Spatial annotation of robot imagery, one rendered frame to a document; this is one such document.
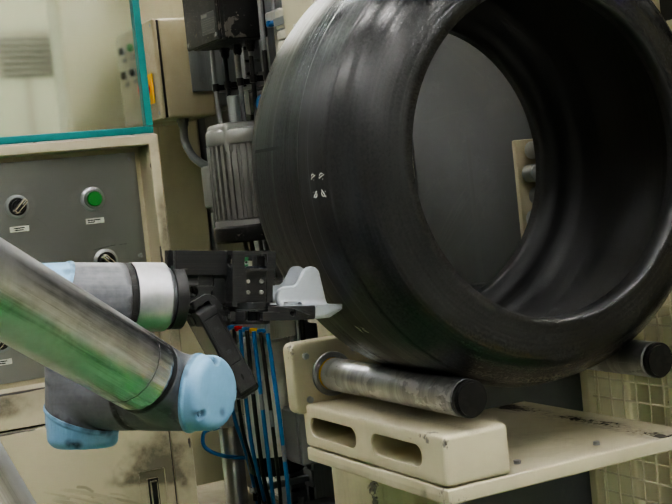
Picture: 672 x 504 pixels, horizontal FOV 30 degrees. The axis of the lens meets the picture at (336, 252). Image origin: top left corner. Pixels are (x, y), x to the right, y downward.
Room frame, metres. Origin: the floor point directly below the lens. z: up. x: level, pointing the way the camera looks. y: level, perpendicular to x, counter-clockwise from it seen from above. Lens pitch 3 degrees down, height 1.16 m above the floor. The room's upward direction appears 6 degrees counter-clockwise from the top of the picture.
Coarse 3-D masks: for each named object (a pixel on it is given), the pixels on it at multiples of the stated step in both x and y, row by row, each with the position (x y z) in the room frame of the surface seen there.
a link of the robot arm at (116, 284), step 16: (64, 272) 1.28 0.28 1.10; (80, 272) 1.29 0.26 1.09; (96, 272) 1.30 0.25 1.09; (112, 272) 1.31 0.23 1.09; (128, 272) 1.31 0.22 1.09; (96, 288) 1.29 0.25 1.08; (112, 288) 1.30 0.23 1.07; (128, 288) 1.30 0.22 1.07; (112, 304) 1.29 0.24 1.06; (128, 304) 1.30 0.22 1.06
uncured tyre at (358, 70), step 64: (320, 0) 1.56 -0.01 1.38; (384, 0) 1.40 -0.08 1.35; (448, 0) 1.41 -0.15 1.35; (512, 0) 1.74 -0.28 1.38; (576, 0) 1.67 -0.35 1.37; (640, 0) 1.54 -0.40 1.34; (320, 64) 1.42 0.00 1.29; (384, 64) 1.37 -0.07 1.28; (512, 64) 1.77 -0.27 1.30; (576, 64) 1.77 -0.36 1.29; (640, 64) 1.67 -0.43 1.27; (256, 128) 1.54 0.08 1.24; (320, 128) 1.39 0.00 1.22; (384, 128) 1.36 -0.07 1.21; (576, 128) 1.80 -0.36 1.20; (640, 128) 1.71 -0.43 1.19; (256, 192) 1.54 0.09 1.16; (384, 192) 1.36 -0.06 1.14; (576, 192) 1.80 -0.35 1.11; (640, 192) 1.71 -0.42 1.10; (320, 256) 1.43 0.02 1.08; (384, 256) 1.37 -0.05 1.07; (512, 256) 1.78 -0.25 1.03; (576, 256) 1.77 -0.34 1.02; (640, 256) 1.54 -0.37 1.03; (320, 320) 1.56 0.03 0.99; (384, 320) 1.41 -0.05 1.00; (448, 320) 1.39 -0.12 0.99; (512, 320) 1.42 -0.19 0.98; (576, 320) 1.46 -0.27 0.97; (640, 320) 1.52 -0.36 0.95; (512, 384) 1.48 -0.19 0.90
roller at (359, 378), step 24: (336, 360) 1.68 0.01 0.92; (336, 384) 1.66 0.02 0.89; (360, 384) 1.59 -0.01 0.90; (384, 384) 1.54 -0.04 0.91; (408, 384) 1.49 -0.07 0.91; (432, 384) 1.45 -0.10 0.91; (456, 384) 1.41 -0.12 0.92; (480, 384) 1.42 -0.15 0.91; (432, 408) 1.45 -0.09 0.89; (456, 408) 1.40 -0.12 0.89; (480, 408) 1.41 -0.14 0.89
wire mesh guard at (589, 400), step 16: (656, 320) 1.81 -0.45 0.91; (592, 384) 1.96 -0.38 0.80; (656, 384) 1.83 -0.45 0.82; (592, 400) 1.96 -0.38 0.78; (624, 400) 1.89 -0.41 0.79; (656, 464) 1.84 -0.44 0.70; (592, 480) 1.96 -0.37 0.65; (640, 480) 1.88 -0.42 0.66; (592, 496) 1.97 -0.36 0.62; (608, 496) 1.94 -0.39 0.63
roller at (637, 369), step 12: (624, 348) 1.57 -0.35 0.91; (636, 348) 1.55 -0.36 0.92; (648, 348) 1.53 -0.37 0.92; (660, 348) 1.54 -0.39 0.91; (612, 360) 1.58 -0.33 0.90; (624, 360) 1.56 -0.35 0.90; (636, 360) 1.54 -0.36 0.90; (648, 360) 1.53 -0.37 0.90; (660, 360) 1.53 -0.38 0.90; (612, 372) 1.61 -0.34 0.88; (624, 372) 1.58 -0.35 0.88; (636, 372) 1.55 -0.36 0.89; (648, 372) 1.53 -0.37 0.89; (660, 372) 1.53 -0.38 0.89
